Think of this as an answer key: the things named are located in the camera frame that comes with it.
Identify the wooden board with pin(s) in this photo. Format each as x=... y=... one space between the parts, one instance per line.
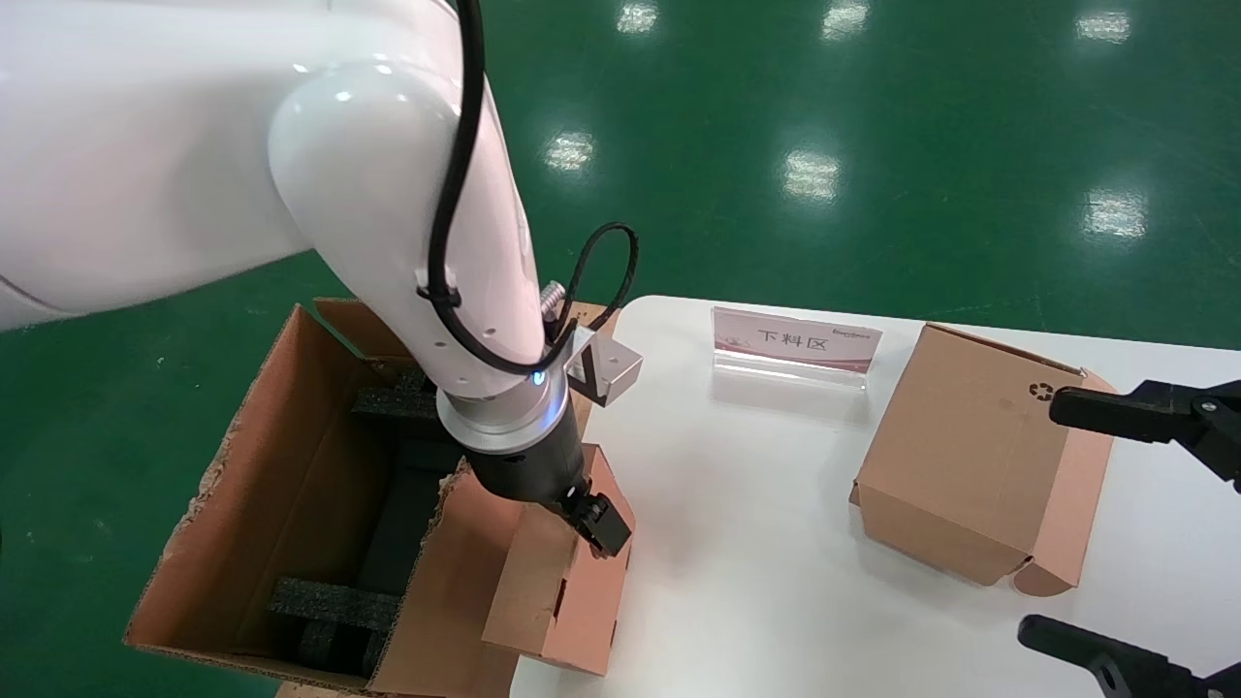
x=593 y=315

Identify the cardboard box with recycling mark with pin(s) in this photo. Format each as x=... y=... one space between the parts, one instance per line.
x=970 y=456

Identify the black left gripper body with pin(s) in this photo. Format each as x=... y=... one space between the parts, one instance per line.
x=528 y=475

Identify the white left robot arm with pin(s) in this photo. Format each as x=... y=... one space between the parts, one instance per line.
x=194 y=145

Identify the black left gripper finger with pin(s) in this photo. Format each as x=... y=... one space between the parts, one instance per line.
x=603 y=523

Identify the big open cardboard box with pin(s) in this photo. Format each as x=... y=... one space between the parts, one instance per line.
x=291 y=485

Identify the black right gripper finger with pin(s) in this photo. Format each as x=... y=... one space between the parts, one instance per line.
x=1144 y=412
x=1115 y=664

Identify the small cardboard box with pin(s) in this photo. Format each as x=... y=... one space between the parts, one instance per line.
x=528 y=601

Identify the acrylic sign with Chinese text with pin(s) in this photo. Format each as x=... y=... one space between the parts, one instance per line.
x=795 y=339

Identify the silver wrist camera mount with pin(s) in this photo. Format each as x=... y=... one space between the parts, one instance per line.
x=611 y=366

